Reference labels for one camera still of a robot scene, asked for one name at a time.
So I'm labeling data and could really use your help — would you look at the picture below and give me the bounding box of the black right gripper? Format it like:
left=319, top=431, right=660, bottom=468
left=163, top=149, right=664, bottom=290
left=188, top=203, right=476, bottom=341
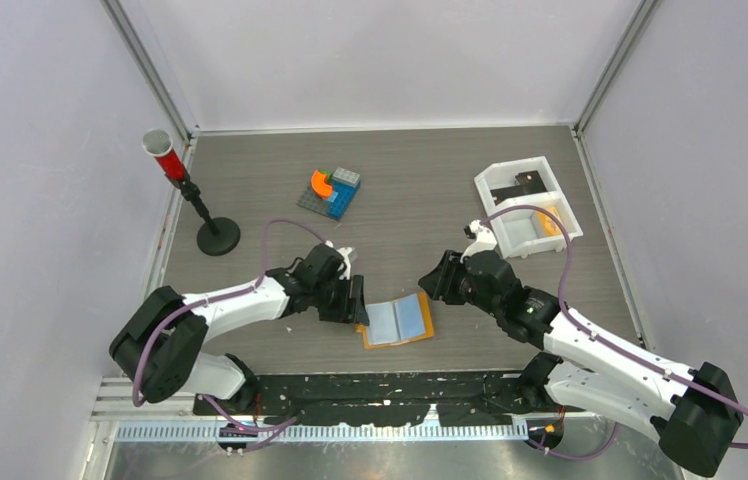
left=417, top=250, right=502, bottom=318

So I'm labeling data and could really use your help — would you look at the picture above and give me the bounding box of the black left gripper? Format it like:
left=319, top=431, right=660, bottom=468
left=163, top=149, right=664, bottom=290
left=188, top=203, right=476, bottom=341
left=312, top=273, right=368, bottom=325

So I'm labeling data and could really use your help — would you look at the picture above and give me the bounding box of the orange leather card holder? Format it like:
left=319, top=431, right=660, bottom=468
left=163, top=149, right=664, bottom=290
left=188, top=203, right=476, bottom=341
left=356, top=292, right=434, bottom=349

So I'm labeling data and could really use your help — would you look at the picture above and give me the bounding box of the black credit card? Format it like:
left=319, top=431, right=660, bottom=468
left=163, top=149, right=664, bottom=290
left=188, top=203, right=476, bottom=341
left=514, top=170, right=547, bottom=196
left=490, top=185, right=536, bottom=205

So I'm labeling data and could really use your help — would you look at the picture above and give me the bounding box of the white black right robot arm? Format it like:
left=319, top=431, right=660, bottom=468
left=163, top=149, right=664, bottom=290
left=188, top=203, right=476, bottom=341
left=418, top=250, right=744, bottom=478

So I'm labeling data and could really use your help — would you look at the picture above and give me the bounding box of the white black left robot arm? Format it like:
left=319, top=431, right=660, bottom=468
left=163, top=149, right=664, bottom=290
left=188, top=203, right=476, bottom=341
left=109, top=242, right=369, bottom=414

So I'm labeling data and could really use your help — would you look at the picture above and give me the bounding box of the orange credit card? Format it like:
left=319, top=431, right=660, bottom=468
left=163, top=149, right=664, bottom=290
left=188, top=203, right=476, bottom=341
left=536, top=206, right=562, bottom=237

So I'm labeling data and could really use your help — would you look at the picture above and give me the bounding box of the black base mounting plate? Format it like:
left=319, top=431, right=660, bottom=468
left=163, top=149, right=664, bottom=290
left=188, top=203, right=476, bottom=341
left=193, top=371, right=561, bottom=427

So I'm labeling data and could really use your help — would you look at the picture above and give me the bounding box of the white plastic divided bin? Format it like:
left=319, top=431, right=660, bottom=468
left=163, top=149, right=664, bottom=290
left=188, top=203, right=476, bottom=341
left=473, top=156, right=583, bottom=258

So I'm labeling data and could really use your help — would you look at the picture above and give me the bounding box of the toy brick assembly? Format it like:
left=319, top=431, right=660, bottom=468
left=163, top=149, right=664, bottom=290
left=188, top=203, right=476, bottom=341
left=296, top=168, right=361, bottom=221

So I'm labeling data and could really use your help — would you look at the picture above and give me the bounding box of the black microphone stand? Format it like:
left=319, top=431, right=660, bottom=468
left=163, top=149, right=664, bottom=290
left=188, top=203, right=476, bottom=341
left=178, top=177, right=241, bottom=256

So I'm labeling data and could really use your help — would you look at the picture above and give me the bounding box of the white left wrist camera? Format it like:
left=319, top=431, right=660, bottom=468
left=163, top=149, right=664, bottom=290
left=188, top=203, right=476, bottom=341
left=335, top=247, right=357, bottom=280

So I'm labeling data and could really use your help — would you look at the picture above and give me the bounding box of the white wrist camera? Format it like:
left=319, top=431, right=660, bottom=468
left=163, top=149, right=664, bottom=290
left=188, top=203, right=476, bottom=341
left=461, top=219, right=498, bottom=262
left=335, top=247, right=357, bottom=280

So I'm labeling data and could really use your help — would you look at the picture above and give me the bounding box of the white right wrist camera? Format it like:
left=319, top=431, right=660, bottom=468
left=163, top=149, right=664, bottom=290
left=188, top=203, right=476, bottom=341
left=461, top=219, right=498, bottom=262

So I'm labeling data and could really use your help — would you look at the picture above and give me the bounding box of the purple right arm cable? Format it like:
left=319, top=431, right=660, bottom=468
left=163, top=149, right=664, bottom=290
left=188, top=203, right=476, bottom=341
left=479, top=203, right=748, bottom=450

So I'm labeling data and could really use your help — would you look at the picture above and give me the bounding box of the white slotted cable duct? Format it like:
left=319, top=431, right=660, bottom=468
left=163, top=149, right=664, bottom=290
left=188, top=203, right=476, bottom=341
left=115, top=419, right=529, bottom=443

